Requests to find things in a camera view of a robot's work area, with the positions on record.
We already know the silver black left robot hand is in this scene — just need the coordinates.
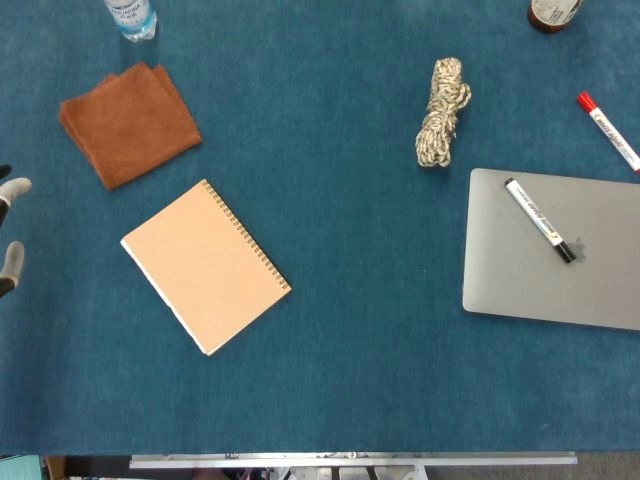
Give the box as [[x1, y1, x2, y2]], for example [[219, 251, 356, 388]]
[[0, 164, 33, 301]]

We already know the kraft cover spiral notebook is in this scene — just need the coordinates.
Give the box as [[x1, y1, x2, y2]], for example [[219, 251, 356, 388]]
[[120, 178, 294, 357]]

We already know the closed grey laptop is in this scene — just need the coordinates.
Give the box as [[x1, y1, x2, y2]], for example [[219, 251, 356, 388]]
[[461, 167, 640, 332]]

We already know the folded brown cloth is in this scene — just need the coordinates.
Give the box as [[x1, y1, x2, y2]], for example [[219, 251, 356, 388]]
[[58, 61, 204, 192]]

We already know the clear plastic water bottle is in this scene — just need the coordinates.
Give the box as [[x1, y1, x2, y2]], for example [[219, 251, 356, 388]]
[[103, 0, 159, 43]]

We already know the teal box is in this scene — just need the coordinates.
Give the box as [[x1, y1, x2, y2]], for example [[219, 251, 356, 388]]
[[0, 454, 42, 480]]

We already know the blue felt table cover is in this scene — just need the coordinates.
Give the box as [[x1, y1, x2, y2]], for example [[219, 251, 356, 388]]
[[0, 0, 640, 457]]

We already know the black cap whiteboard marker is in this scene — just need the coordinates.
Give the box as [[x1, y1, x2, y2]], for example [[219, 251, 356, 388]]
[[503, 176, 578, 265]]

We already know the amber tea drink bottle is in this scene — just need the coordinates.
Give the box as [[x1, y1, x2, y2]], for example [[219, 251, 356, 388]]
[[527, 0, 585, 35]]

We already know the red cap whiteboard marker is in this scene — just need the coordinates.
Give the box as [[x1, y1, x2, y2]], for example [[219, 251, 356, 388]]
[[577, 91, 640, 176]]

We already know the aluminium table edge rail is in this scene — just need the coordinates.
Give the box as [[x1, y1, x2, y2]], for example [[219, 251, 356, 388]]
[[128, 451, 579, 470]]

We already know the beige braided rope bundle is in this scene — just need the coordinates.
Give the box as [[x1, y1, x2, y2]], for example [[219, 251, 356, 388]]
[[414, 56, 472, 169]]

